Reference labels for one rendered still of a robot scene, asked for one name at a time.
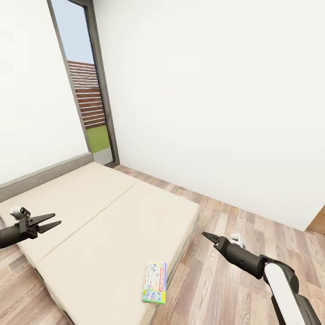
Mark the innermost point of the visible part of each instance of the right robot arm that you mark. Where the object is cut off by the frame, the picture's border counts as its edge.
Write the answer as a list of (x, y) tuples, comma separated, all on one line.
[(290, 307)]

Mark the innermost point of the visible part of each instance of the board game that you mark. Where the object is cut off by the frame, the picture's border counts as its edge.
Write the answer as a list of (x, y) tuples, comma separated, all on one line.
[(155, 283)]

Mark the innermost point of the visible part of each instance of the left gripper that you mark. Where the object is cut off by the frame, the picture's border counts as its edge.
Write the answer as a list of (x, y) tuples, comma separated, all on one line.
[(27, 228)]

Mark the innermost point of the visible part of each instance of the bed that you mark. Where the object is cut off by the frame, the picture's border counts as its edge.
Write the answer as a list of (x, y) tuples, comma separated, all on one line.
[(94, 262)]

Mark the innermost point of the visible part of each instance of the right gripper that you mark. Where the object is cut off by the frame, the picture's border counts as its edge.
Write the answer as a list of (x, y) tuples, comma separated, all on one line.
[(233, 253)]

